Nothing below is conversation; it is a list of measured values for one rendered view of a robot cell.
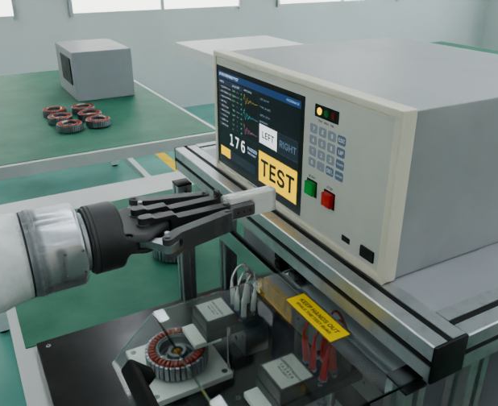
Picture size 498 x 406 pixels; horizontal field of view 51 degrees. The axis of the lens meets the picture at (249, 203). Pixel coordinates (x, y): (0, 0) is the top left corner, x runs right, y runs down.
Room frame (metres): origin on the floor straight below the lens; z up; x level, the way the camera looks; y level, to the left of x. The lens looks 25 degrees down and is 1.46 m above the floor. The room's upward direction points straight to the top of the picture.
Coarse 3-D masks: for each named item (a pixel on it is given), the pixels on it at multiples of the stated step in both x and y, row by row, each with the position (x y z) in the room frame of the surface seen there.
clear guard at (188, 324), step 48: (240, 288) 0.58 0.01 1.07; (288, 288) 0.58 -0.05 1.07; (144, 336) 0.50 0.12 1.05; (192, 336) 0.48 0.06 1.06; (240, 336) 0.48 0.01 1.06; (288, 336) 0.48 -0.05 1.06; (192, 384) 0.41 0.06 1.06; (240, 384) 0.41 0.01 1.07; (288, 384) 0.41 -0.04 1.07; (336, 384) 0.41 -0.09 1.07; (384, 384) 0.41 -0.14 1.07
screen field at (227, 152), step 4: (224, 148) 0.86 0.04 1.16; (224, 152) 0.86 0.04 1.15; (228, 152) 0.85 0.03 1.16; (232, 152) 0.84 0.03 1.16; (228, 156) 0.85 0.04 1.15; (232, 156) 0.84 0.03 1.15; (236, 156) 0.82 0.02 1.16; (240, 156) 0.81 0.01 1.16; (236, 160) 0.82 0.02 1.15; (240, 160) 0.81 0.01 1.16; (244, 160) 0.80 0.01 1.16; (240, 164) 0.81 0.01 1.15; (244, 164) 0.80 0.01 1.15; (248, 164) 0.79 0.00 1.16; (252, 164) 0.78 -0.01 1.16; (248, 168) 0.79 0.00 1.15; (252, 168) 0.78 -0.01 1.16; (252, 172) 0.78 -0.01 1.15
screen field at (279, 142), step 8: (264, 128) 0.74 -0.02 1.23; (264, 136) 0.74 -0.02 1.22; (272, 136) 0.72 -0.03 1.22; (280, 136) 0.71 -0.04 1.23; (264, 144) 0.74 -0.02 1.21; (272, 144) 0.72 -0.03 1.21; (280, 144) 0.71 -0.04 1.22; (288, 144) 0.69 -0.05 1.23; (296, 144) 0.67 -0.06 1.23; (280, 152) 0.70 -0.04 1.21; (288, 152) 0.69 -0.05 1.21; (296, 152) 0.67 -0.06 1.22; (296, 160) 0.67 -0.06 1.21
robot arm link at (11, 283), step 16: (0, 224) 0.45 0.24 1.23; (16, 224) 0.45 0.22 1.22; (0, 240) 0.43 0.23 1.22; (16, 240) 0.44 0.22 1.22; (0, 256) 0.42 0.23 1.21; (16, 256) 0.43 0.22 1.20; (0, 272) 0.41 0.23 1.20; (16, 272) 0.42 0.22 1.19; (0, 288) 0.41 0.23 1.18; (16, 288) 0.42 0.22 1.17; (32, 288) 0.43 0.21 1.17; (0, 304) 0.41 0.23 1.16; (16, 304) 0.43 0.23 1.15
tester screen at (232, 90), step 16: (224, 80) 0.86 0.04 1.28; (240, 80) 0.81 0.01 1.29; (224, 96) 0.86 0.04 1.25; (240, 96) 0.81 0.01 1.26; (256, 96) 0.77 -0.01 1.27; (272, 96) 0.73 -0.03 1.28; (224, 112) 0.86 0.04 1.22; (240, 112) 0.81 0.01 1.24; (256, 112) 0.77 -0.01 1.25; (272, 112) 0.73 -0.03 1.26; (288, 112) 0.69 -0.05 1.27; (224, 128) 0.86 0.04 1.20; (240, 128) 0.81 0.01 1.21; (256, 128) 0.77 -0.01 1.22; (272, 128) 0.73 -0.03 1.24; (288, 128) 0.69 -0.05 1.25; (224, 144) 0.86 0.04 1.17; (256, 144) 0.77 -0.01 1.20; (256, 160) 0.76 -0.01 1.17; (288, 160) 0.69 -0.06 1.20; (256, 176) 0.76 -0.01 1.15
